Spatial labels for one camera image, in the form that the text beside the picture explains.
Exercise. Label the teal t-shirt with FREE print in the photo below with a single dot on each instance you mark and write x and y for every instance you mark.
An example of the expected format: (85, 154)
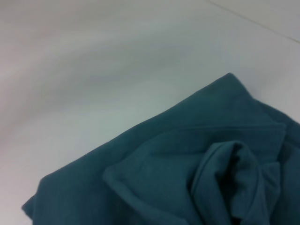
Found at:
(187, 175)

